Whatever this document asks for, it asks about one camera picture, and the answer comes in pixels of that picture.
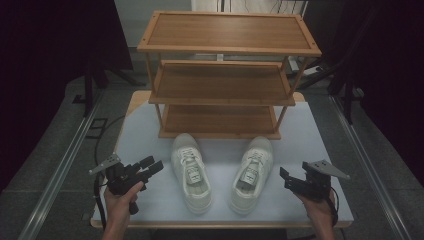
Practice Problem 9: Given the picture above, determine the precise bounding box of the black cable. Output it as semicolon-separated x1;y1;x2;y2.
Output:
328;186;340;228

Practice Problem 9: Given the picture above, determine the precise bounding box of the dark curtain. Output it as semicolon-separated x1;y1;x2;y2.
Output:
0;0;135;193
301;0;424;189

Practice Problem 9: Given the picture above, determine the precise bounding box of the person's left hand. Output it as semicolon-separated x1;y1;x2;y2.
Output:
103;181;145;228

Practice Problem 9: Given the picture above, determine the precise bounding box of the metal floor rail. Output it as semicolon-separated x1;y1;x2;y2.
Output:
328;94;414;240
17;94;104;240

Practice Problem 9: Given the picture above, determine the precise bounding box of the white power strip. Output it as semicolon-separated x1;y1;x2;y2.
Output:
288;55;323;77

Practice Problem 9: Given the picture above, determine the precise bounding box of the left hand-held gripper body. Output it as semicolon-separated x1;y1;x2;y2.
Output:
88;153;150;215

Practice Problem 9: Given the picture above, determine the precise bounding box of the three-tier wooden shoe rack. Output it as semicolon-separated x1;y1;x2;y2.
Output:
136;9;323;140

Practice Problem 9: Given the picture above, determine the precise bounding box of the white lace-up sneaker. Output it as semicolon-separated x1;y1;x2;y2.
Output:
170;133;213;215
229;135;274;215

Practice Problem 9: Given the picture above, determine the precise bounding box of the person's right hand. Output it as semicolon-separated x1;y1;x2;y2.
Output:
294;190;336;230

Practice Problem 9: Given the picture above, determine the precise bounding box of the black floor socket frame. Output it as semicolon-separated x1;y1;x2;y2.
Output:
85;117;109;140

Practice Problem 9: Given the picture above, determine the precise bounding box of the black metal stand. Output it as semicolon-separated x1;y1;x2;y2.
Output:
83;59;147;118
295;54;356;126

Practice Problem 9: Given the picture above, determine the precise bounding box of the white cabinet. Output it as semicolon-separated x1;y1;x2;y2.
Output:
190;0;306;15

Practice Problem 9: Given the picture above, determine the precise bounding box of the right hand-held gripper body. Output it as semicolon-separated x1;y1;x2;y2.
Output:
300;159;351;202

